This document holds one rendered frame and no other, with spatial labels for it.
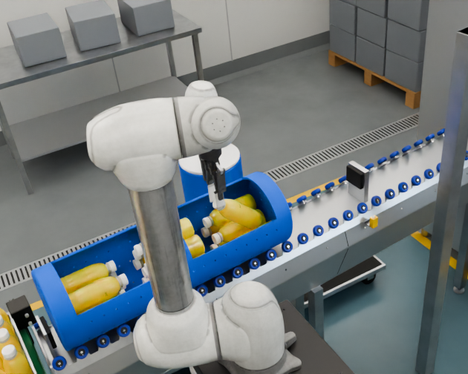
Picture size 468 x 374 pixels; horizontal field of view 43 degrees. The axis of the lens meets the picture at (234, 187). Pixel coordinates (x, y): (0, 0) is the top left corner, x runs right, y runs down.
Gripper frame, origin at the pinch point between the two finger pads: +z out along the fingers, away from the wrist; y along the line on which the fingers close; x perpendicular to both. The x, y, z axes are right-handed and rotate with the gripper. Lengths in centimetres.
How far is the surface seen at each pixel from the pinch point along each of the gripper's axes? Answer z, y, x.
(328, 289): 113, 30, -73
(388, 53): 90, 192, -274
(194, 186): 32, 53, -16
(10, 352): 18, -6, 77
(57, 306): 10, -5, 60
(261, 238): 18.2, -9.3, -10.4
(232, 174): 29, 45, -32
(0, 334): 18, 3, 78
